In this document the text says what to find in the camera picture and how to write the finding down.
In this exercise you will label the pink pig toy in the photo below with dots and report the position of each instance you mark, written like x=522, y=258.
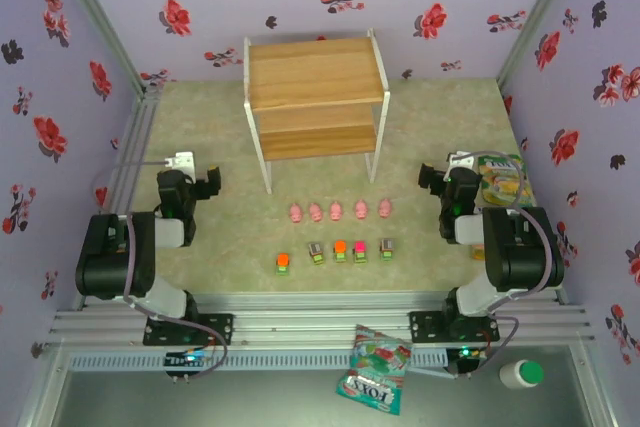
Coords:
x=296, y=212
x=315, y=212
x=336, y=211
x=361, y=209
x=384, y=208

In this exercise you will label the grey top toy car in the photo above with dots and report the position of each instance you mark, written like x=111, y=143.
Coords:
x=316, y=253
x=386, y=249

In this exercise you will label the pink top toy car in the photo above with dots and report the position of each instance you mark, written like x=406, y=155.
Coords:
x=360, y=251

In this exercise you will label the orange top toy car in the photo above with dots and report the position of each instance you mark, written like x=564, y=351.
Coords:
x=282, y=263
x=340, y=250

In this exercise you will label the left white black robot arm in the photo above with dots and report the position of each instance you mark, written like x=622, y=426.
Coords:
x=115, y=267

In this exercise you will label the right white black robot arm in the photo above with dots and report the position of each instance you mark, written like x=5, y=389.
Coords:
x=520, y=252

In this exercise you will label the green Fox's candy bag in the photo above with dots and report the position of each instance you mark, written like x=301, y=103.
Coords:
x=502, y=179

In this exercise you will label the white bottle green cap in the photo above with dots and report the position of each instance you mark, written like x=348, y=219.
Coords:
x=522, y=374

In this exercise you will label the teal Fox's candy bag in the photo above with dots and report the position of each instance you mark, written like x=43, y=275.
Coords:
x=375, y=372

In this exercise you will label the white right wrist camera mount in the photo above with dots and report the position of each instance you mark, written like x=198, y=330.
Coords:
x=462, y=159

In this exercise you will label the aluminium side rail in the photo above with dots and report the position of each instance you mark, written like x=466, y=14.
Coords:
x=137, y=132

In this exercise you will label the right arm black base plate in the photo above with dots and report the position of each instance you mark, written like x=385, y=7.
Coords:
x=425, y=327

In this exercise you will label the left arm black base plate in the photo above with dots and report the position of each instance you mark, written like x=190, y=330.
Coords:
x=220, y=329

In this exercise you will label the wooden shelf white frame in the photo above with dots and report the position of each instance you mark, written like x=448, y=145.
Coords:
x=310, y=67

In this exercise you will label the aluminium mounting rail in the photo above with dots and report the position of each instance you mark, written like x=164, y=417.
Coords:
x=310, y=312

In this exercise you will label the aluminium corner post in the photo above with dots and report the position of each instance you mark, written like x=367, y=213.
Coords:
x=95, y=12
x=542, y=12

